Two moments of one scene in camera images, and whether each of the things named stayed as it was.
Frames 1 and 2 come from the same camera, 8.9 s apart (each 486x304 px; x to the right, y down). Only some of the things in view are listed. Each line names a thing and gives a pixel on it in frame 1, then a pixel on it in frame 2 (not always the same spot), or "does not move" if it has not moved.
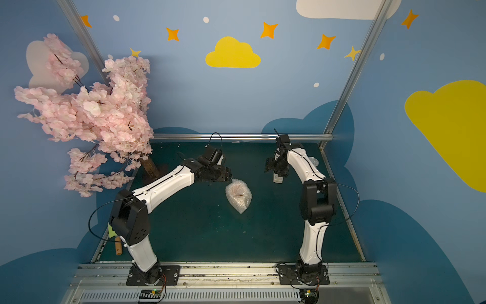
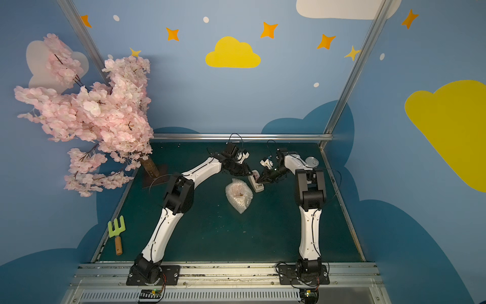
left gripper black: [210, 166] → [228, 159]
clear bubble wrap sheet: [238, 195] does not move
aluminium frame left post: [84, 37] does not move
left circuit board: [150, 294] does not move
